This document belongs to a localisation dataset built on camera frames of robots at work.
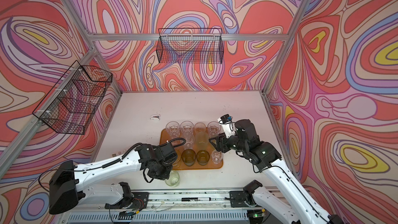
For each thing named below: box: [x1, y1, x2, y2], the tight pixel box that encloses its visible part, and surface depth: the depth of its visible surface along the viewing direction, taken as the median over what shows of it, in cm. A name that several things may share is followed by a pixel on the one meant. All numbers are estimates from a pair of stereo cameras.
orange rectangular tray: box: [159, 128, 224, 170], surface depth 86 cm
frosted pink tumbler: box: [193, 121, 207, 135], surface depth 95 cm
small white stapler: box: [150, 114, 161, 121], surface depth 106 cm
